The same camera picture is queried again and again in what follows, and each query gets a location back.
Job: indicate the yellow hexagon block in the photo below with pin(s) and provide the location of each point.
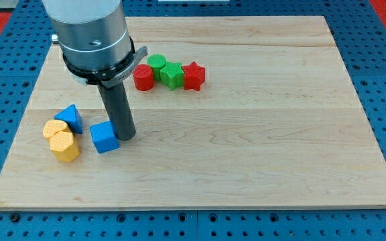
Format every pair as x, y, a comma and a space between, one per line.
64, 146

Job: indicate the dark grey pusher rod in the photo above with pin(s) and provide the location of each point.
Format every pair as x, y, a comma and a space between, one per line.
117, 107

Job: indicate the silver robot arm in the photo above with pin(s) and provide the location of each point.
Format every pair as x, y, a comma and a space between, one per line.
92, 34

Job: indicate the green cylinder block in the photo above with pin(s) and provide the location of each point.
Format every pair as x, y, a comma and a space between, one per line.
156, 62

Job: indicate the blue cube block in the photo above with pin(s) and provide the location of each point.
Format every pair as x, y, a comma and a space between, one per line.
103, 137

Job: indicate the yellow cylinder block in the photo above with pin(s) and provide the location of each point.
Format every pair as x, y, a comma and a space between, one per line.
52, 127

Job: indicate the green star block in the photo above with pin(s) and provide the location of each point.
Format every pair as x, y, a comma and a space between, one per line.
172, 75

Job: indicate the red cylinder block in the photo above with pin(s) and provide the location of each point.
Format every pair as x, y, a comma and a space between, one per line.
143, 77

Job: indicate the light wooden board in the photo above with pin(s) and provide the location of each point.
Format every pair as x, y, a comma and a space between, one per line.
277, 125

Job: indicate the blue triangle block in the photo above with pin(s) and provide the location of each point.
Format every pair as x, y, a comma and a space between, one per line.
71, 116

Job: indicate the red star block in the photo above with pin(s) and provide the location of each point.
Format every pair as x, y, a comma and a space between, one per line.
194, 76

